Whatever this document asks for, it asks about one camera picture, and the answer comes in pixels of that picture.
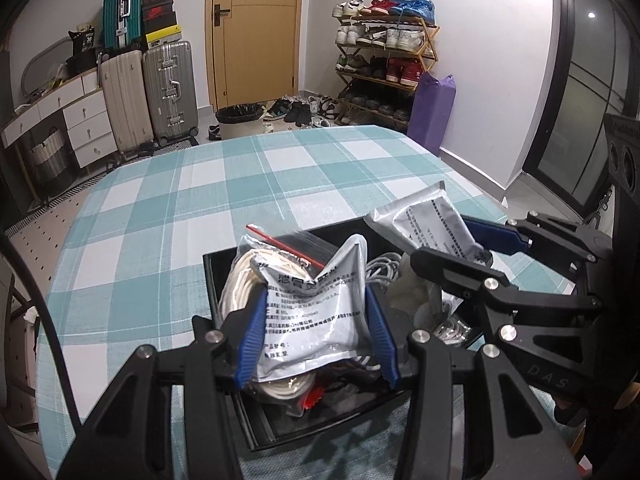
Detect black bag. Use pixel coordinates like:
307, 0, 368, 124
67, 30, 98, 76

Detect stack of shoe boxes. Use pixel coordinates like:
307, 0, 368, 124
141, 0, 180, 46

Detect black box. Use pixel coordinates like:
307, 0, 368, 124
201, 215, 501, 453

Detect oval mirror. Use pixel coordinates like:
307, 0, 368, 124
21, 37, 76, 98

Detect red and white packet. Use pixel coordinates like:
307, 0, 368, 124
300, 385, 326, 411

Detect pile of loose shoes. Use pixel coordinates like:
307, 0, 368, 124
262, 94, 346, 128

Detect white charging cable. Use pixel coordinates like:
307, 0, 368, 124
367, 252, 481, 348

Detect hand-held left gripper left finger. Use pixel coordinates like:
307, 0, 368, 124
50, 287, 271, 480

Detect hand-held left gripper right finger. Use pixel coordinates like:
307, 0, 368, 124
364, 284, 583, 480

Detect clear bag of white cotton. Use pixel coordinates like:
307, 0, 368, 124
387, 260, 451, 331

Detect dark glass sliding door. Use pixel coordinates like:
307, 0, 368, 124
520, 0, 640, 216

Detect wooden shoe rack with shoes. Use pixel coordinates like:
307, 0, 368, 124
332, 0, 436, 126

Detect white drawer cabinet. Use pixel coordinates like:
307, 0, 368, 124
0, 69, 118, 171

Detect teal checked tablecloth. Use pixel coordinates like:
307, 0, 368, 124
35, 124, 576, 480

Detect beige suitcase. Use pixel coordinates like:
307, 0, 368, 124
97, 50, 155, 156

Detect bag of white rope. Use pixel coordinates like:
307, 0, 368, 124
217, 224, 326, 416

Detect silver foil packet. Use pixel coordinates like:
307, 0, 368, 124
364, 181, 493, 266
252, 234, 381, 381

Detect laundry basket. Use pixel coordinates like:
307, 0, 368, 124
27, 127, 76, 186

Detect purple bag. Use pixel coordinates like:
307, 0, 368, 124
406, 72, 457, 157

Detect wooden door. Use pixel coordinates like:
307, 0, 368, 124
206, 0, 305, 111

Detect trash bin with black liner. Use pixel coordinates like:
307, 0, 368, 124
215, 102, 265, 141

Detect black cable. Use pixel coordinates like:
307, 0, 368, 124
0, 232, 83, 433

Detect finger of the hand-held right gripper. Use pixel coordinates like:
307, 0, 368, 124
409, 246, 604, 347
459, 211, 612, 282

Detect silver suitcase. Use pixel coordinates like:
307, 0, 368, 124
141, 40, 200, 143

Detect teal suitcase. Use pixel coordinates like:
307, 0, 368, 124
102, 0, 147, 53

